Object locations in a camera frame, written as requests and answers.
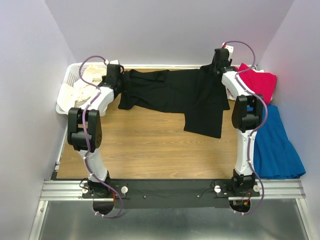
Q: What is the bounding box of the black floral print t-shirt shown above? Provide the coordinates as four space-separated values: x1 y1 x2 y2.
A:
118 65 230 139

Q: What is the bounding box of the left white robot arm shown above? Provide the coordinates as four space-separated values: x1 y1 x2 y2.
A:
67 61 124 198

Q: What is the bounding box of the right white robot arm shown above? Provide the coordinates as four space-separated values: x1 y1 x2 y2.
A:
212 46 265 198

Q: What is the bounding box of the white plastic laundry basket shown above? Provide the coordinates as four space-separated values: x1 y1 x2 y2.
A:
55 62 113 118

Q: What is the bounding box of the folded white t-shirt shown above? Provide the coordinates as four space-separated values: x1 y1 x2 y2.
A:
221 66 263 101

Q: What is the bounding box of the cream white t-shirt in basket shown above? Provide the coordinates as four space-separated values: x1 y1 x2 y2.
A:
56 59 120 110

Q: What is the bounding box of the folded pink t-shirt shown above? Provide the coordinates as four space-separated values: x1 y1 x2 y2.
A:
235 63 277 105

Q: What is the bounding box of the blue t-shirt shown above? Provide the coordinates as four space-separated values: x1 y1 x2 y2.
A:
253 105 306 179

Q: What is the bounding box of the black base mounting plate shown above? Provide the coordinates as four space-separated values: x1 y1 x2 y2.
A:
79 179 260 212

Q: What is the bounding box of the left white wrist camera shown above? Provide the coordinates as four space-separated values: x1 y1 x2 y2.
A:
104 59 120 66

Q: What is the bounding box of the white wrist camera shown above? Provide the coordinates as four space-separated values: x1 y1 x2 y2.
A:
221 42 234 57
104 59 120 66

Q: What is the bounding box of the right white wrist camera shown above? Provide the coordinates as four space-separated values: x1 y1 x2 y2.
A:
221 42 234 57

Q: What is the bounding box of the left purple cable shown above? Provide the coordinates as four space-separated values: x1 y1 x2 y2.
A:
79 54 125 219

